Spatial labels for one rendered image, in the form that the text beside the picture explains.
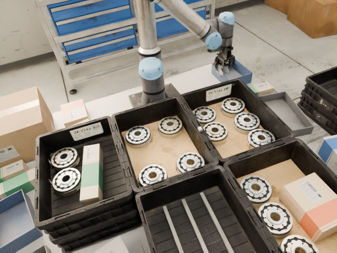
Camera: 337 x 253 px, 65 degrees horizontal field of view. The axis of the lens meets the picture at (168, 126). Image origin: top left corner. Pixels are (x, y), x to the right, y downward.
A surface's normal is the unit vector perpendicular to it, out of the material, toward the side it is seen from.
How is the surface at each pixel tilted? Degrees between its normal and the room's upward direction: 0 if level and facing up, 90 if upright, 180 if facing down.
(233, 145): 0
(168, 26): 90
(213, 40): 87
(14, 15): 90
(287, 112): 0
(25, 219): 0
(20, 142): 90
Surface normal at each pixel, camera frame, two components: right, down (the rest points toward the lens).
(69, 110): -0.08, -0.71
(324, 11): 0.18, 0.68
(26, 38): 0.39, 0.63
